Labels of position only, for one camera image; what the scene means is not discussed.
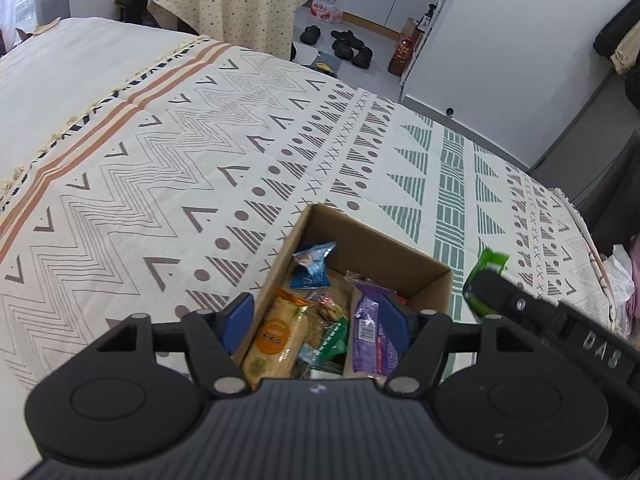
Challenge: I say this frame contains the purple wafer package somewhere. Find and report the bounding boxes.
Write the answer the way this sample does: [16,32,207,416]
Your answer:
[350,283,398,380]

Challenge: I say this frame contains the orange pastry packet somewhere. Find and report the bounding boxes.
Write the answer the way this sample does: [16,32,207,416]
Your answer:
[242,288,310,389]

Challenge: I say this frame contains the bright green candy packet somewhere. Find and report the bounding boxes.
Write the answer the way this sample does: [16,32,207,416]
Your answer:
[462,247,509,318]

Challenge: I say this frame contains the round biscuit teal packet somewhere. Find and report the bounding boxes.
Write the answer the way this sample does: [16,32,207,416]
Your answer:
[308,290,348,323]

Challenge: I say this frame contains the cardboard box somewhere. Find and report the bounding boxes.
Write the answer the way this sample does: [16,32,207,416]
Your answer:
[233,204,454,363]

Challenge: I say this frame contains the white crumpled cloth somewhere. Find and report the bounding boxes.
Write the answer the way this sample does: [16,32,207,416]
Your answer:
[603,244,636,338]

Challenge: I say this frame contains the dark green candy packet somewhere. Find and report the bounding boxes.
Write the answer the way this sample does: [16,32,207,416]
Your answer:
[297,318,348,378]

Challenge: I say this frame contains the blue snack packet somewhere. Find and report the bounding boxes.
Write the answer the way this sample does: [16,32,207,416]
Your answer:
[290,242,336,290]

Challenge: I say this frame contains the patterned bed blanket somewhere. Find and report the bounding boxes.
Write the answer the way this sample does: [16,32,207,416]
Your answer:
[0,15,614,396]

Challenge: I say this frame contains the red oil bottle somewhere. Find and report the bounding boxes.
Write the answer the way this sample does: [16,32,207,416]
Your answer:
[387,18,422,77]

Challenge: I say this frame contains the black shoes pile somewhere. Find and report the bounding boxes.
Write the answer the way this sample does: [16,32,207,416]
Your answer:
[331,30,373,70]

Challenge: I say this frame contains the black slipper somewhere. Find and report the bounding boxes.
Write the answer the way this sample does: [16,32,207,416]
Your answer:
[299,25,321,46]

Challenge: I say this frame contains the pink water bottle pack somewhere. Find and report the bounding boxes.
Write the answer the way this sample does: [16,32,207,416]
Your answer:
[310,0,343,24]

